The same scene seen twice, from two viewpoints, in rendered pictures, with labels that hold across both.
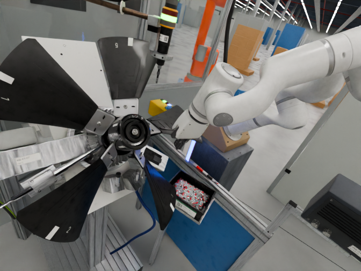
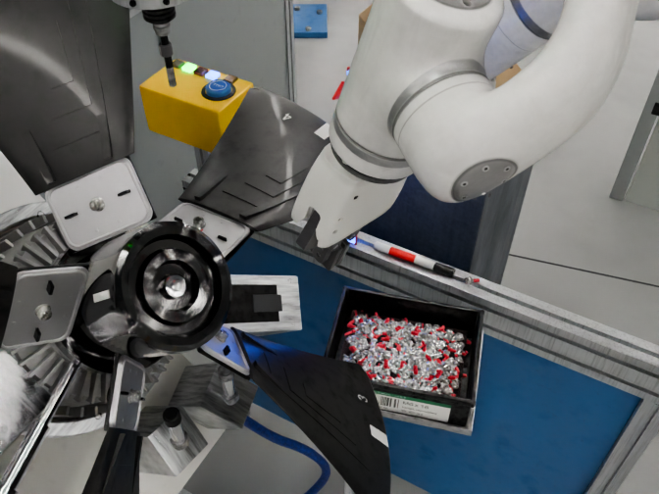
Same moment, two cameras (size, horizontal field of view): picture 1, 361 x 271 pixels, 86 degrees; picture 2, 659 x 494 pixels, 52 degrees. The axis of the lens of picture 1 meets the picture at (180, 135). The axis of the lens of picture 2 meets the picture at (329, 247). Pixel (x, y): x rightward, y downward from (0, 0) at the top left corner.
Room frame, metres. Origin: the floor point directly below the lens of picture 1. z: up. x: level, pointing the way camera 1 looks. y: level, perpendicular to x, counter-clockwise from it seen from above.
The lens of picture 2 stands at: (0.10, 0.06, 1.68)
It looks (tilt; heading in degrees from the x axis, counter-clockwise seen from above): 46 degrees down; 352
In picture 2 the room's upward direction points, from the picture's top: straight up
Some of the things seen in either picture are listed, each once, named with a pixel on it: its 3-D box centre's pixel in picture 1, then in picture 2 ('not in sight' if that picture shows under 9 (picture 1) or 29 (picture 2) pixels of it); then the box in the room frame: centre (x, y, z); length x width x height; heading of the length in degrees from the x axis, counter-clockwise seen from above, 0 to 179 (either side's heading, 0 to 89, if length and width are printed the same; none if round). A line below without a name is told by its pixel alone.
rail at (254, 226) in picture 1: (198, 175); (405, 274); (0.84, -0.17, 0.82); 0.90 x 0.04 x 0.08; 53
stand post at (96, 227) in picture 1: (96, 230); not in sight; (0.57, 0.29, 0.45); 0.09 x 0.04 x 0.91; 143
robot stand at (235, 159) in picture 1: (203, 187); (421, 282); (1.12, -0.29, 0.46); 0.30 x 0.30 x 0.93; 50
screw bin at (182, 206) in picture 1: (188, 193); (402, 354); (0.67, -0.13, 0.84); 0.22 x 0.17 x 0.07; 69
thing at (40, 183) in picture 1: (43, 180); not in sight; (0.34, 0.34, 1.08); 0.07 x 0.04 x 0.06; 154
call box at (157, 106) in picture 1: (163, 112); (200, 110); (1.08, 0.15, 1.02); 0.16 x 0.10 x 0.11; 53
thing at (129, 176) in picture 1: (131, 179); (213, 396); (0.59, 0.15, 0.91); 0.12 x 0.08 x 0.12; 53
